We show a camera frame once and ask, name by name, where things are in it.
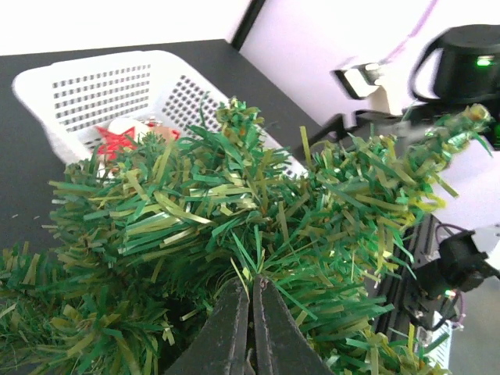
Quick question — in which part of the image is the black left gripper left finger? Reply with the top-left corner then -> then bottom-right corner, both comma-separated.
166,280 -> 249,375

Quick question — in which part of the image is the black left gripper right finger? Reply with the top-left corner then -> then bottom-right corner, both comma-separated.
253,276 -> 332,375

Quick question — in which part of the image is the small green christmas tree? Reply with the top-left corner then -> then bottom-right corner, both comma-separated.
0,96 -> 494,375

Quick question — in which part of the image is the white round foam ornament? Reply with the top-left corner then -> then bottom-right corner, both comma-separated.
107,118 -> 150,139

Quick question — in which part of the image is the white perforated plastic basket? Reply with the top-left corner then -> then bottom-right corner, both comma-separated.
11,49 -> 309,179

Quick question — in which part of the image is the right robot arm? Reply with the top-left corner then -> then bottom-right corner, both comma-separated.
333,24 -> 499,331

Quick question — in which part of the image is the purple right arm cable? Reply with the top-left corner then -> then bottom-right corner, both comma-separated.
374,0 -> 441,70

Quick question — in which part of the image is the red star tree topper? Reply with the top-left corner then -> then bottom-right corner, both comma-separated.
97,127 -> 135,161

